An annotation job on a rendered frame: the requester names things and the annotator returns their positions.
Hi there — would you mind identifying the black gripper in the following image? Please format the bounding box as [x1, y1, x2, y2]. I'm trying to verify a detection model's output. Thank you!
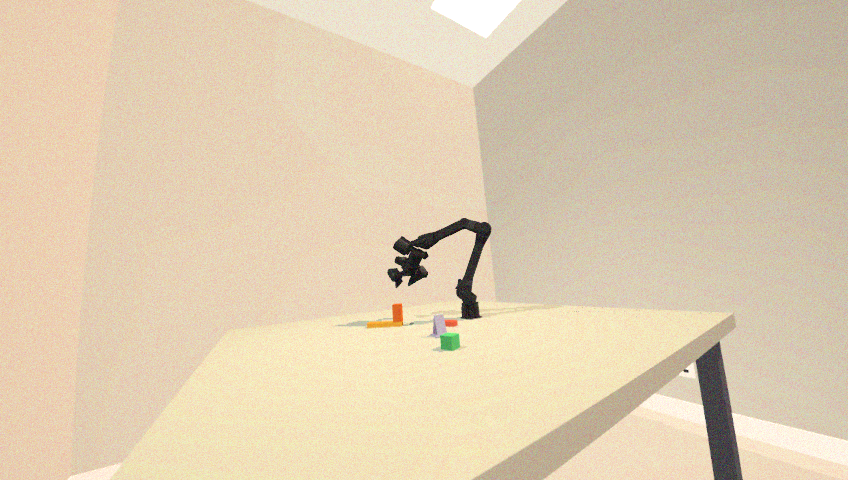
[387, 258, 428, 288]

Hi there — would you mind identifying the green cube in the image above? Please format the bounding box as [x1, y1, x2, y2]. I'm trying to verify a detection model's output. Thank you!
[440, 333, 460, 351]

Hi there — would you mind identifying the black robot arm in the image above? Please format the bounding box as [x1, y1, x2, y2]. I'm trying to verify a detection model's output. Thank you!
[393, 218, 492, 320]

